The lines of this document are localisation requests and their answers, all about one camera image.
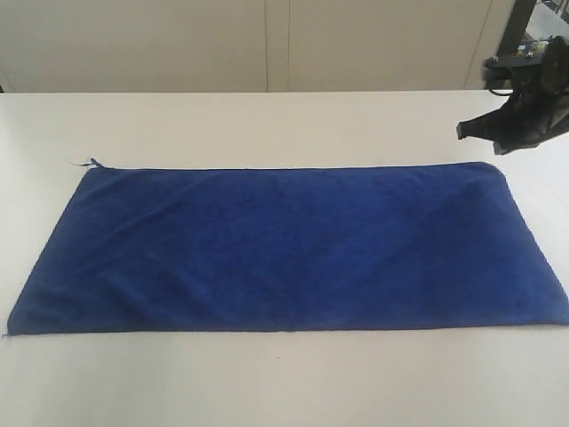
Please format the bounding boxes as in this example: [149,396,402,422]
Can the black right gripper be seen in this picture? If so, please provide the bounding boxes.
[456,36,568,156]

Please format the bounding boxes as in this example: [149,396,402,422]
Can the blue towel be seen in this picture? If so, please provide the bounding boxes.
[7,162,568,335]

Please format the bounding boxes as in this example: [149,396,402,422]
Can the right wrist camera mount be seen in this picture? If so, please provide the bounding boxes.
[481,40,549,87]

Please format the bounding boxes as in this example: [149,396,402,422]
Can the black window frame post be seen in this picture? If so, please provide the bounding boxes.
[496,0,536,56]

